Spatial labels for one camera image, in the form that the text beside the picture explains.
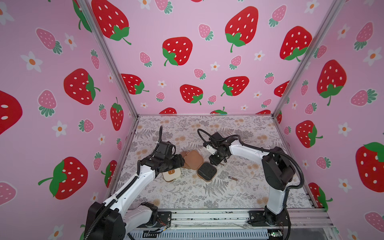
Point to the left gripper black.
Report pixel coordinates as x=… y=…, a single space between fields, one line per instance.
x=178 y=161

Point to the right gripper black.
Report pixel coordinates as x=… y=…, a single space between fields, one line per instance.
x=216 y=160

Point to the cream nail clipper case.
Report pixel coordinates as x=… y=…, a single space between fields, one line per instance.
x=172 y=175

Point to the light brown nail clipper case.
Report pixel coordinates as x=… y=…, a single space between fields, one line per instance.
x=184 y=155

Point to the dark brown nail clipper case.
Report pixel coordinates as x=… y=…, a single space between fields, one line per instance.
x=194 y=161

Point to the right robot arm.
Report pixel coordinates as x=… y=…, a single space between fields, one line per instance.
x=281 y=171

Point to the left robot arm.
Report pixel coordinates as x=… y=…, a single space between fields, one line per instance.
x=105 y=221

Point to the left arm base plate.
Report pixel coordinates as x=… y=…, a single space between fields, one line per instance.
x=162 y=219

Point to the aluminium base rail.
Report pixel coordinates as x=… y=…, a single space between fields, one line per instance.
x=204 y=219

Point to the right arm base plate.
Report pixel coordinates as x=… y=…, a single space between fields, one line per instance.
x=268 y=219

